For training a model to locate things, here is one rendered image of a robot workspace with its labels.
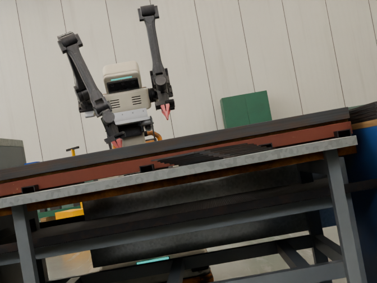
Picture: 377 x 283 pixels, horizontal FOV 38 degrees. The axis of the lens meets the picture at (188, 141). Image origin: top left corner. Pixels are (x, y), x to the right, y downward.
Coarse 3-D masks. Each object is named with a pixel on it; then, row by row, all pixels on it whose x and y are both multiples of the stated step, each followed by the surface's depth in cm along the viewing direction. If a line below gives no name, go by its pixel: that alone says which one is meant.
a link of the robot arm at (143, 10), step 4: (152, 4) 294; (144, 8) 293; (148, 8) 293; (152, 8) 293; (144, 12) 293; (148, 12) 293; (152, 12) 294; (144, 16) 296; (152, 72) 305; (152, 76) 304; (152, 80) 304; (152, 84) 304
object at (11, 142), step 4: (0, 140) 284; (4, 140) 291; (8, 140) 297; (12, 140) 303; (16, 140) 310; (20, 140) 317; (0, 144) 283; (4, 144) 290; (8, 144) 296; (12, 144) 302; (16, 144) 309; (20, 144) 315
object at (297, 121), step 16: (320, 112) 205; (336, 112) 205; (240, 128) 206; (256, 128) 205; (272, 128) 205; (288, 128) 205; (144, 144) 206; (160, 144) 206; (176, 144) 206; (192, 144) 206; (64, 160) 207; (80, 160) 207; (96, 160) 207; (112, 160) 207; (0, 176) 207; (16, 176) 207
